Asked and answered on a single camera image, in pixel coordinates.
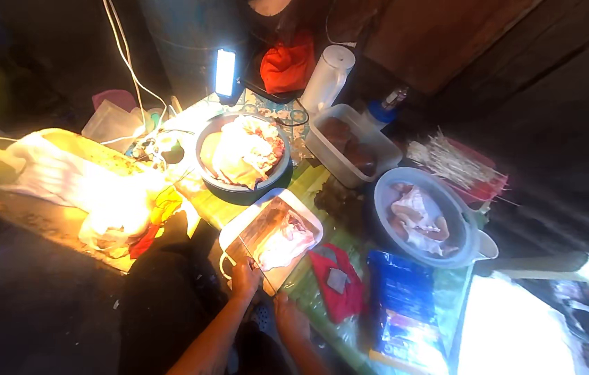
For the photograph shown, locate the grey round basin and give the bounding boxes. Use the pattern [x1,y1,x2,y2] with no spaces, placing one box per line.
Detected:
[195,112,292,193]

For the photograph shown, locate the person's right forearm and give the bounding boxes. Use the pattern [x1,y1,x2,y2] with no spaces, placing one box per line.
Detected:
[286,339,333,375]

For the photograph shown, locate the white hanging cable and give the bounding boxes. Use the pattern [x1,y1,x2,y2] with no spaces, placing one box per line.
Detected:
[103,0,168,145]

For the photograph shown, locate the patterned tablecloth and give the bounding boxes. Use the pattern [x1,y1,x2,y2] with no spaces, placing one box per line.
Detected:
[163,87,316,165]

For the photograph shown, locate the dark meat in liquid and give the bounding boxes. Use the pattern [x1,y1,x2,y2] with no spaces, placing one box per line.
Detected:
[318,116,377,177]

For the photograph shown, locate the pile of raw meat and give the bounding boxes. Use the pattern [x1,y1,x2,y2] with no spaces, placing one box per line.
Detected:
[200,115,285,190]

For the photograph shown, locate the white plastic pitcher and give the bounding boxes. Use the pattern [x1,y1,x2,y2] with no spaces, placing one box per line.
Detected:
[300,45,356,115]

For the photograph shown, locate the wooden chopping board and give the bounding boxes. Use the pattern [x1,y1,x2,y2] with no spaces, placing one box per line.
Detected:
[231,199,306,297]

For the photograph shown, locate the blue printed plastic packet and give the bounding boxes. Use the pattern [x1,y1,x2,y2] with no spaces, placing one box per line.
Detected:
[366,250,450,375]

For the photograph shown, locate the large blue barrel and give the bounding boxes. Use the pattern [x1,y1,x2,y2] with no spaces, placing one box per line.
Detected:
[140,0,249,106]

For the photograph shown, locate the white plastic dipper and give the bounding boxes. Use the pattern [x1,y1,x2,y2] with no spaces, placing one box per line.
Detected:
[473,229,499,261]

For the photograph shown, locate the jar with blue lid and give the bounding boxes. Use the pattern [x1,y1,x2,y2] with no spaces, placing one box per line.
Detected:
[363,87,408,131]

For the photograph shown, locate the yellow red packet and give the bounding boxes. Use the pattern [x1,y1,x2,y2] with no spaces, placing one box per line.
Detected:
[129,185,184,260]

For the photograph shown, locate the red plastic bag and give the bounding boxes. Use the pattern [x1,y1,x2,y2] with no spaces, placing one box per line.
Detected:
[259,34,316,94]

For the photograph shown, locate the person's right hand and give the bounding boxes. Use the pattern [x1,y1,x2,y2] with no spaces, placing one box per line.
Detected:
[274,292,311,345]

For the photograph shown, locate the rectangular bright lamp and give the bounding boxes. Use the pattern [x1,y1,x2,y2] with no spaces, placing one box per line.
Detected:
[214,48,237,100]

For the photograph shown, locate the rectangular translucent container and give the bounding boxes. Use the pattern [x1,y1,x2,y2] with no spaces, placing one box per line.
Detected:
[305,103,403,189]

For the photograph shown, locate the white rounded plastic tray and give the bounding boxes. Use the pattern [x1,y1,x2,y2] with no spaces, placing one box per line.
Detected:
[219,188,323,281]

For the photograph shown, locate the light blue round basin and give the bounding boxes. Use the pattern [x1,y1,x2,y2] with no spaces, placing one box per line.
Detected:
[373,167,481,269]

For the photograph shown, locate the bundle of bamboo skewers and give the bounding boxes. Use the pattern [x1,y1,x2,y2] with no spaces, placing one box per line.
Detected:
[407,128,507,190]

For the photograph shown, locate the person's legs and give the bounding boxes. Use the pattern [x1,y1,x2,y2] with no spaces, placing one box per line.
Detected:
[118,245,293,375]

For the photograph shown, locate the person's left forearm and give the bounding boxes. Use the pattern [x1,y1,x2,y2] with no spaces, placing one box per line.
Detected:
[166,295,253,375]

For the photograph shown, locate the black thin cable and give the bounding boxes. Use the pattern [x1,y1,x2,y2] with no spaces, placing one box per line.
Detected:
[274,98,310,128]

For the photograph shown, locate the red cloth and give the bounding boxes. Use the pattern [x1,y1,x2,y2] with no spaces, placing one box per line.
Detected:
[309,243,366,325]

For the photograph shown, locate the dark pink bowl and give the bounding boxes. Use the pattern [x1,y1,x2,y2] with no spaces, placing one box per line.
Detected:
[91,90,138,113]

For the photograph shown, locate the pink plastic tray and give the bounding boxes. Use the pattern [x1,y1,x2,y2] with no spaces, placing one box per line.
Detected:
[437,137,509,204]

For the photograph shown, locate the clear plastic container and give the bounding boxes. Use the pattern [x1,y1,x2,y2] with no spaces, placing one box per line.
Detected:
[81,99,146,152]

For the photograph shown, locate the raw chicken pieces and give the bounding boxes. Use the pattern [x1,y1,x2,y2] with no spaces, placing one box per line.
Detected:
[388,182,457,257]

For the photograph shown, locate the person's left hand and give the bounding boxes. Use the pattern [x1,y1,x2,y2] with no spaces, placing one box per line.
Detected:
[231,256,262,302]

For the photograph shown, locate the raw pale meat piece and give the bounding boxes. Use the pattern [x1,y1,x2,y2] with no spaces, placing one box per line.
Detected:
[254,210,316,272]

